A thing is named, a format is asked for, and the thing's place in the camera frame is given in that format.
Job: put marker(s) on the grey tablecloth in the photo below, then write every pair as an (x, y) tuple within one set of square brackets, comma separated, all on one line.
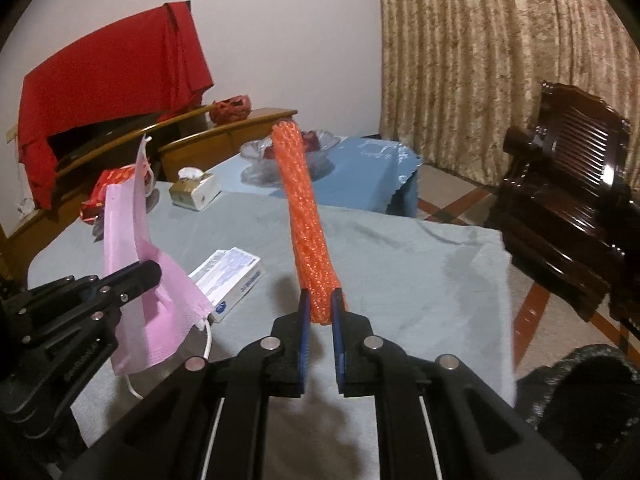
[(425, 285)]

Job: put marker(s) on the blue tablecloth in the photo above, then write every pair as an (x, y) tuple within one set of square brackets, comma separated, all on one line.
[(365, 170)]

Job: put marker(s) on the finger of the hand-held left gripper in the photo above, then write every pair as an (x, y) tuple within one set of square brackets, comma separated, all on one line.
[(70, 286), (142, 275)]

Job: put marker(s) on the red patterned gift packet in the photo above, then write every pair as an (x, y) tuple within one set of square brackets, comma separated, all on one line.
[(107, 185)]

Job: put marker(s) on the black trash bin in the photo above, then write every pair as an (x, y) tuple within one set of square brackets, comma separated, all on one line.
[(590, 410)]

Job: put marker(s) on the red cloth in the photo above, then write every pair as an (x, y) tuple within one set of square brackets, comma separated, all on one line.
[(110, 70)]

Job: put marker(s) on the orange foam net sleeve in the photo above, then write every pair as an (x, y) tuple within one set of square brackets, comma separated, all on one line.
[(305, 210)]

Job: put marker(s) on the tissue box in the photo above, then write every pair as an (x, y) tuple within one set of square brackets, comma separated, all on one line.
[(197, 192)]

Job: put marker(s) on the pile of red apples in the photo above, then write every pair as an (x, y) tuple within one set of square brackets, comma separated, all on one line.
[(310, 140)]

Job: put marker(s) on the beige patterned curtain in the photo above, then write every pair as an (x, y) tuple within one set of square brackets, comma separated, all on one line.
[(475, 60)]

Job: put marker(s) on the wall socket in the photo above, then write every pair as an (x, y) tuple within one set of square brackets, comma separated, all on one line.
[(11, 135)]

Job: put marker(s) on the pink face mask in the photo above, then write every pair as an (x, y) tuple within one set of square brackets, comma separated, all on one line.
[(125, 240)]

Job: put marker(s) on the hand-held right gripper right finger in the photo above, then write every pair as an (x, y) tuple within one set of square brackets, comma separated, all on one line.
[(340, 350)]

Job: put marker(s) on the white medicine box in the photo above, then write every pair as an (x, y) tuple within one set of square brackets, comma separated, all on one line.
[(225, 280)]

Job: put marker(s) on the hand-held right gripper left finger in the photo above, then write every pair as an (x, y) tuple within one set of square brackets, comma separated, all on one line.
[(303, 340)]

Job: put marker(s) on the black television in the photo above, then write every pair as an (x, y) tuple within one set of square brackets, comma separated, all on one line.
[(90, 140)]

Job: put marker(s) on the dark wooden chair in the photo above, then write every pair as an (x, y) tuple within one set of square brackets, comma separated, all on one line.
[(565, 210)]

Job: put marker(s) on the glass fruit bowl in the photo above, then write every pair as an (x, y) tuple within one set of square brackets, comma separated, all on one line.
[(257, 152)]

